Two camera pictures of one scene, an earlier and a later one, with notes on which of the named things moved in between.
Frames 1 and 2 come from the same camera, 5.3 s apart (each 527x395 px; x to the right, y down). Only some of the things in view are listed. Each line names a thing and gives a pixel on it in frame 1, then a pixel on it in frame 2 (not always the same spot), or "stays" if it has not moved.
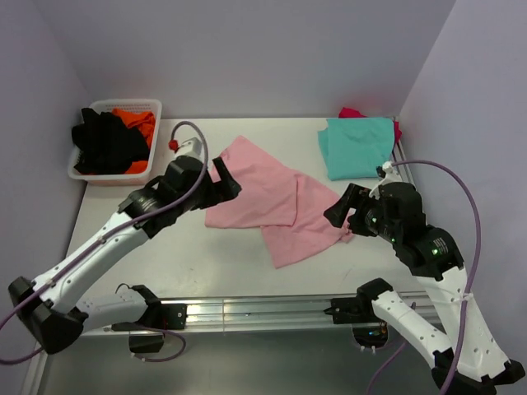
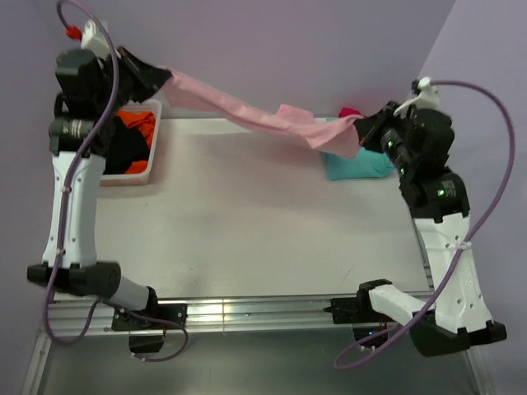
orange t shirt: x=144 y=120 stays
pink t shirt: x=289 y=206 → x=335 y=137
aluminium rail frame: x=210 y=315 stays
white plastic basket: x=151 y=105 stays
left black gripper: x=223 y=191 → x=146 y=76
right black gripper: x=356 y=196 → x=367 y=127
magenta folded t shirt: x=353 y=113 stays
